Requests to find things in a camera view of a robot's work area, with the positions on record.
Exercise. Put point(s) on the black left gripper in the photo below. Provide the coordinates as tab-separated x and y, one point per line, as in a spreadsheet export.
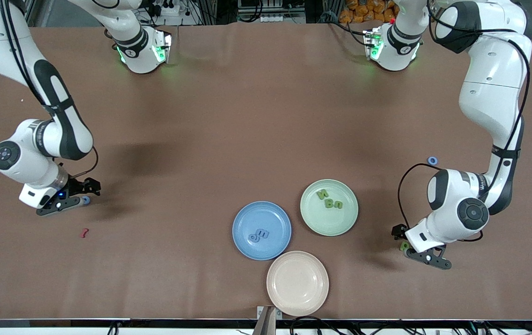
399	231

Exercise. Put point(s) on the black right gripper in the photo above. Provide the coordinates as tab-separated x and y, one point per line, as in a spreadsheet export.
77	186

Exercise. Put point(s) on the green letter P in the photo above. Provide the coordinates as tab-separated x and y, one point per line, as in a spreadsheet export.
404	245

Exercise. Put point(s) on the green letter B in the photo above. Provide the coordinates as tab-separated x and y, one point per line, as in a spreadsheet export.
329	204

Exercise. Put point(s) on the green letter N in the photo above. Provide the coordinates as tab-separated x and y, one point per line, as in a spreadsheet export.
323	195

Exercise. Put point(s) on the blue letter E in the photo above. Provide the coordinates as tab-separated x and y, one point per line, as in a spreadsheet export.
263	232

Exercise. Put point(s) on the blue letter a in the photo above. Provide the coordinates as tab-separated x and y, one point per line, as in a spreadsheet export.
252	238

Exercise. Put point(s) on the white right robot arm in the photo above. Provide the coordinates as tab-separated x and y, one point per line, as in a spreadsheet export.
61	135

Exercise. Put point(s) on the green plate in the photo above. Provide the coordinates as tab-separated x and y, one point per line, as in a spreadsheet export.
342	223

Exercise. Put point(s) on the blue letter O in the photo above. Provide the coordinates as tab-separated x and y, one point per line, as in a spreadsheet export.
429	161

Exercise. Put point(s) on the beige plate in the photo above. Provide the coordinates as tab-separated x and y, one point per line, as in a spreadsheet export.
297	283

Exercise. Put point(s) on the blue plate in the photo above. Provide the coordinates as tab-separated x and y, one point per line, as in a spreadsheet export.
275	246

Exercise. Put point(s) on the brown paper table cover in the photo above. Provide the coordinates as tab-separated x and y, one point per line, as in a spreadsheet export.
293	116

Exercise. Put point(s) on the white power strip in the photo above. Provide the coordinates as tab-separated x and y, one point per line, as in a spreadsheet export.
172	11
275	18

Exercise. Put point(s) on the orange bag pile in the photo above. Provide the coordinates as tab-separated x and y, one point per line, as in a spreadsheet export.
359	11

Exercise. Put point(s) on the grey metal bracket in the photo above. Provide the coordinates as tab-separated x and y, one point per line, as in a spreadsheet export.
266	321

